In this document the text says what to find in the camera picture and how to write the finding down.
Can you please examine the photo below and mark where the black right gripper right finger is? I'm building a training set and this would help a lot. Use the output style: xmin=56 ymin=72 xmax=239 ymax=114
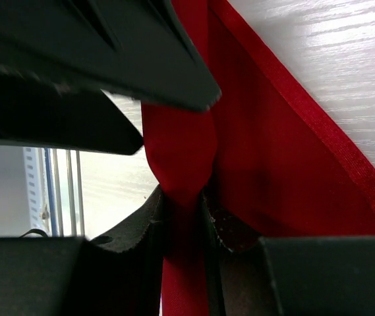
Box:
xmin=200 ymin=190 xmax=282 ymax=315

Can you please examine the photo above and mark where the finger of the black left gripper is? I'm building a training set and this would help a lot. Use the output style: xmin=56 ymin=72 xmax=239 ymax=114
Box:
xmin=0 ymin=73 xmax=143 ymax=155
xmin=0 ymin=1 xmax=221 ymax=112

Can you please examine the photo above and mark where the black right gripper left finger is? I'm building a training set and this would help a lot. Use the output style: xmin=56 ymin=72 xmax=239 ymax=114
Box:
xmin=59 ymin=186 xmax=165 ymax=315

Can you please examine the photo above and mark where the red cloth napkin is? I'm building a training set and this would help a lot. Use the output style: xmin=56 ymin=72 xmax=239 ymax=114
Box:
xmin=142 ymin=1 xmax=375 ymax=315

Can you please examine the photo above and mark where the aluminium mounting rail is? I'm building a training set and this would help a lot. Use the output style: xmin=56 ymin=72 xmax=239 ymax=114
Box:
xmin=43 ymin=148 xmax=86 ymax=236

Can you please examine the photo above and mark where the slotted cable duct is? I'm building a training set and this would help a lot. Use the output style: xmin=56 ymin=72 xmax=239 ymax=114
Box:
xmin=23 ymin=147 xmax=49 ymax=232

